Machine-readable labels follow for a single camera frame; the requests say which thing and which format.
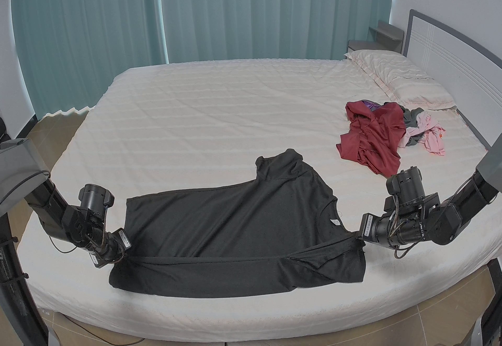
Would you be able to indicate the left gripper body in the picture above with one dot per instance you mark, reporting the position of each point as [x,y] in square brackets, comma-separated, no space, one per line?
[111,250]

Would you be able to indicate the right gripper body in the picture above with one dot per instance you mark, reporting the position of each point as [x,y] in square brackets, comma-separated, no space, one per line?
[378,230]

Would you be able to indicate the black T-shirt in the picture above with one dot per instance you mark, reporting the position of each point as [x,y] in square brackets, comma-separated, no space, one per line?
[235,226]

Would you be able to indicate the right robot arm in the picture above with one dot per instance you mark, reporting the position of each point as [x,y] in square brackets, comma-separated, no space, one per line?
[451,219]

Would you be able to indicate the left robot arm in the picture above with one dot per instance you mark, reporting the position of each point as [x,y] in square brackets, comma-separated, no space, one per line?
[51,211]

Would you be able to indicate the dark red garment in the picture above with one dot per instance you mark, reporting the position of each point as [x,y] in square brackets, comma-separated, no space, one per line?
[372,136]

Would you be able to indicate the pink garment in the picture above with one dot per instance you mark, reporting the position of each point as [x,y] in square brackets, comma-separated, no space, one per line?
[431,140]

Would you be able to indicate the grey garment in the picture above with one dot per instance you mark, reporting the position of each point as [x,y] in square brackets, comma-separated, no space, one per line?
[410,119]

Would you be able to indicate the purple garment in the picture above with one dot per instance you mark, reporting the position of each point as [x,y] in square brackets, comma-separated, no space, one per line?
[370,104]

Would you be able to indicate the cream pillow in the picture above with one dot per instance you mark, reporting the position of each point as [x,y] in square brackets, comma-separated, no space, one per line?
[404,77]

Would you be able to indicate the grey bedside table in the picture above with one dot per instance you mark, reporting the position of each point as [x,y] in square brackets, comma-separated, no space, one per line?
[372,45]

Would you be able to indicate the bed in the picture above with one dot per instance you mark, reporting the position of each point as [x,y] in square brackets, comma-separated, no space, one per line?
[235,109]

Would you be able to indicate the blue-green curtain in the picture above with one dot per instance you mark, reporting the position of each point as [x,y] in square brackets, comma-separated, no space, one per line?
[274,3]
[86,22]

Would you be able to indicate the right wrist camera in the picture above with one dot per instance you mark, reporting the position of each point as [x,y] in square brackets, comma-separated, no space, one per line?
[406,183]

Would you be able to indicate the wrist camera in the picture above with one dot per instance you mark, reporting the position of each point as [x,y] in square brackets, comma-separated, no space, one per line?
[406,183]
[96,197]

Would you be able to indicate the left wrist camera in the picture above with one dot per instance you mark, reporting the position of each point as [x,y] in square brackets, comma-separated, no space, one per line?
[96,197]

